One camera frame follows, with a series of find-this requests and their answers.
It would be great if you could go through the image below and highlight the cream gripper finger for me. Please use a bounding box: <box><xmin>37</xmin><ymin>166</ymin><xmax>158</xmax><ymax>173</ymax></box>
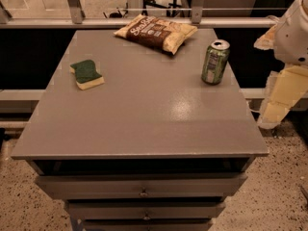
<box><xmin>257</xmin><ymin>64</ymin><xmax>308</xmax><ymax>129</ymax></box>
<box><xmin>254</xmin><ymin>25</ymin><xmax>276</xmax><ymax>50</ymax></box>

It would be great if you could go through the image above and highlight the green soda can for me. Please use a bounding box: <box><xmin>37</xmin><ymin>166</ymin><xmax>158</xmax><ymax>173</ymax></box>
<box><xmin>201</xmin><ymin>39</ymin><xmax>230</xmax><ymax>85</ymax></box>

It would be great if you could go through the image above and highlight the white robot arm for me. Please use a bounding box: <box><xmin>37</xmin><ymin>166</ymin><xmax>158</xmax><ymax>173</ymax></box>
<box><xmin>254</xmin><ymin>0</ymin><xmax>308</xmax><ymax>129</ymax></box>

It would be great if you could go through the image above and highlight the green and yellow sponge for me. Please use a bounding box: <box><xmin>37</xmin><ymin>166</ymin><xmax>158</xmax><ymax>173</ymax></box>
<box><xmin>70</xmin><ymin>60</ymin><xmax>105</xmax><ymax>90</ymax></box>

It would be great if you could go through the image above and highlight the brown chip bag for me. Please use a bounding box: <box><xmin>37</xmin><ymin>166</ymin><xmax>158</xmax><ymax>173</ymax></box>
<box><xmin>115</xmin><ymin>14</ymin><xmax>197</xmax><ymax>55</ymax></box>

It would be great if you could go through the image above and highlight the metal window railing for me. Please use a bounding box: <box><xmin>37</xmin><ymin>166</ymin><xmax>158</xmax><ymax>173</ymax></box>
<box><xmin>0</xmin><ymin>0</ymin><xmax>278</xmax><ymax>29</ymax></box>

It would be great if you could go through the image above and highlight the top grey drawer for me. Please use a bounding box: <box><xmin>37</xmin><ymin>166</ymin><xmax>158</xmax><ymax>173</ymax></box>
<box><xmin>36</xmin><ymin>173</ymin><xmax>247</xmax><ymax>200</ymax></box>

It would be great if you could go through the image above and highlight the grey drawer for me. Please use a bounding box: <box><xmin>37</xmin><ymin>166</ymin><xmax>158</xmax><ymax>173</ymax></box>
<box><xmin>83</xmin><ymin>219</ymin><xmax>213</xmax><ymax>231</ymax></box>
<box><xmin>36</xmin><ymin>173</ymin><xmax>247</xmax><ymax>200</ymax></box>
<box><xmin>66</xmin><ymin>201</ymin><xmax>225</xmax><ymax>220</ymax></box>

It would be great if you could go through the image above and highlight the bottom grey drawer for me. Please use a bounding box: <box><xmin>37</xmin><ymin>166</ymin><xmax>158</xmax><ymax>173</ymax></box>
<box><xmin>83</xmin><ymin>219</ymin><xmax>213</xmax><ymax>231</ymax></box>

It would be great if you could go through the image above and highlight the middle grey drawer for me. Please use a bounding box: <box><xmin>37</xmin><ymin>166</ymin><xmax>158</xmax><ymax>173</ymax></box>
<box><xmin>66</xmin><ymin>201</ymin><xmax>225</xmax><ymax>220</ymax></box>

